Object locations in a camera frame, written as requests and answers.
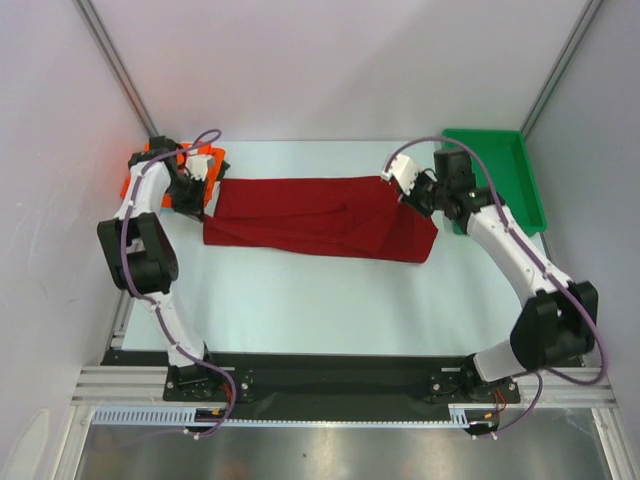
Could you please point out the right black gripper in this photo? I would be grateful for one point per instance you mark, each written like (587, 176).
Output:
(419, 196)

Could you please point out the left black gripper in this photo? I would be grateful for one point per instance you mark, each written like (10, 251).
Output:
(194, 208)

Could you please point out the dark red t-shirt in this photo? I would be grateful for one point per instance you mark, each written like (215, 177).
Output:
(354, 217)

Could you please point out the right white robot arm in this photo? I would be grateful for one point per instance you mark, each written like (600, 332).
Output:
(558, 317)

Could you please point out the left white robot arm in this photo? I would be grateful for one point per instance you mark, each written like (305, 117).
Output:
(142, 261)

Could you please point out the orange folded t-shirt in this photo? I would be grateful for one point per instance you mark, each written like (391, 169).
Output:
(210, 181)

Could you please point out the dark folded t-shirt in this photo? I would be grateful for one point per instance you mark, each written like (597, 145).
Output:
(223, 170)

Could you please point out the green plastic tray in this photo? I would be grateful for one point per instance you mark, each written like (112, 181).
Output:
(506, 158)

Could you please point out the front aluminium extrusion beam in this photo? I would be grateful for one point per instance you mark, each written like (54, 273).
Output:
(144, 385)

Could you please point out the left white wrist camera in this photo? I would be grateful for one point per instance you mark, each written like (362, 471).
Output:
(197, 166)

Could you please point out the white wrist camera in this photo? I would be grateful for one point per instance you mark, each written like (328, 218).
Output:
(401, 170)
(197, 166)

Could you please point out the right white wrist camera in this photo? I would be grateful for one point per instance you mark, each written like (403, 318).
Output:
(401, 170)

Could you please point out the aluminium frame rail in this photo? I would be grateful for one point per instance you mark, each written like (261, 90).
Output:
(120, 322)

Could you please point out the left rear aluminium post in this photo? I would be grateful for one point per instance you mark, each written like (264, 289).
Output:
(99, 33)

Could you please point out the aluminium post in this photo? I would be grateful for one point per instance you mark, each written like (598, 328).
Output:
(99, 33)
(570, 48)

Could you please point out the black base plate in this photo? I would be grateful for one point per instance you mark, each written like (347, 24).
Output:
(323, 388)

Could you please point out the light blue cable duct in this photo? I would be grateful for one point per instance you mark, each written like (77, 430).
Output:
(186, 417)

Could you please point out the right rear aluminium post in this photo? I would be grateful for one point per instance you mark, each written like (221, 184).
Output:
(570, 48)

